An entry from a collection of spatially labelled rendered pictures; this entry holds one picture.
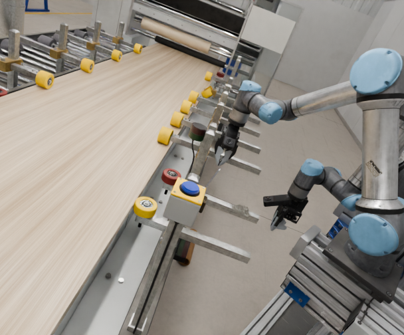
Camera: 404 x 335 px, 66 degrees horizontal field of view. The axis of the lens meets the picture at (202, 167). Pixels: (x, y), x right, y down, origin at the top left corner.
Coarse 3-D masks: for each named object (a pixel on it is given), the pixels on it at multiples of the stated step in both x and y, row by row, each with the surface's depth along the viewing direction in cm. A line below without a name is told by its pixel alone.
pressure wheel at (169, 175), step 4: (168, 168) 134; (164, 172) 130; (168, 172) 131; (172, 172) 131; (176, 172) 133; (164, 176) 129; (168, 176) 128; (172, 176) 130; (176, 176) 131; (180, 176) 131; (164, 180) 129; (168, 180) 128; (172, 180) 128; (176, 180) 129; (168, 184) 129; (172, 184) 129; (164, 192) 136
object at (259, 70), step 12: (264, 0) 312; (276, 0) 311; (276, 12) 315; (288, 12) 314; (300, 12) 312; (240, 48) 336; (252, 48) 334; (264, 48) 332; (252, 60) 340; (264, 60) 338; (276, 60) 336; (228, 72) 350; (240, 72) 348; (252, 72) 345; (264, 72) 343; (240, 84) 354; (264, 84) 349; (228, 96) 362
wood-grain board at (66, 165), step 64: (128, 64) 244; (192, 64) 319; (0, 128) 118; (64, 128) 134; (128, 128) 154; (0, 192) 92; (64, 192) 101; (128, 192) 112; (0, 256) 75; (64, 256) 81; (0, 320) 64
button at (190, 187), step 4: (184, 184) 67; (188, 184) 68; (192, 184) 68; (196, 184) 69; (184, 188) 66; (188, 188) 66; (192, 188) 67; (196, 188) 67; (188, 192) 66; (192, 192) 66; (196, 192) 67
